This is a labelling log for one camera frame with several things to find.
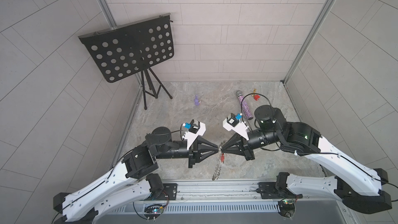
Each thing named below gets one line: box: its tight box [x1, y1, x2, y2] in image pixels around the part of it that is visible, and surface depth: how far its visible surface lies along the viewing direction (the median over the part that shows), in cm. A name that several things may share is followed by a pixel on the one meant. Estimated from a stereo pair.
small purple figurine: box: [193, 94, 202, 106], surface depth 104 cm
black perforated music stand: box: [77, 12, 175, 110], surface depth 76 cm
